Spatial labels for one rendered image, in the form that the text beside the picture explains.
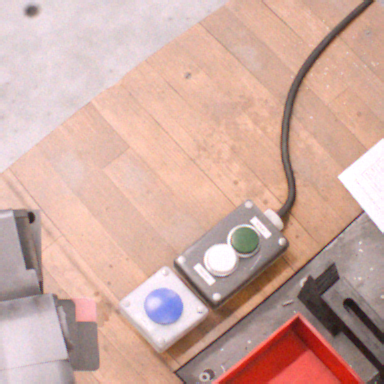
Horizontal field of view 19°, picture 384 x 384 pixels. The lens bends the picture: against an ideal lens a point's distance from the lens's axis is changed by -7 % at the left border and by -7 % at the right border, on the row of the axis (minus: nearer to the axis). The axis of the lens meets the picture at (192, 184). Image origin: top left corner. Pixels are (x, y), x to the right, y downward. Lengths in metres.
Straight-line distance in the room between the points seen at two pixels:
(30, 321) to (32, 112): 1.53
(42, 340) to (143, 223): 0.49
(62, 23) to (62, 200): 1.16
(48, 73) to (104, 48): 0.13
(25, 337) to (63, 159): 0.52
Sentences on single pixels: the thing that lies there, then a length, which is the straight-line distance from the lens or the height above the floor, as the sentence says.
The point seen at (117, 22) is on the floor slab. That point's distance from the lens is 2.38.
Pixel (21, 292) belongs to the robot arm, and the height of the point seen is 1.27.
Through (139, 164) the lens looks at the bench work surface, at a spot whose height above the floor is 0.90.
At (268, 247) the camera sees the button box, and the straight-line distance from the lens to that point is 1.22.
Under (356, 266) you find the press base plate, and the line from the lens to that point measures 1.26.
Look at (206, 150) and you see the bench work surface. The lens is 1.29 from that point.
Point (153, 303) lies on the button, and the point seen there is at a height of 0.94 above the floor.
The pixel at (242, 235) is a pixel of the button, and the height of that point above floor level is 0.94.
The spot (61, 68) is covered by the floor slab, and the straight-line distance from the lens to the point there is 2.34.
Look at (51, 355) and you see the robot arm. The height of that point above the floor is 1.32.
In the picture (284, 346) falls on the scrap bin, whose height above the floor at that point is 0.91.
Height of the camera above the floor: 2.09
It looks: 69 degrees down
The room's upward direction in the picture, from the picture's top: 9 degrees clockwise
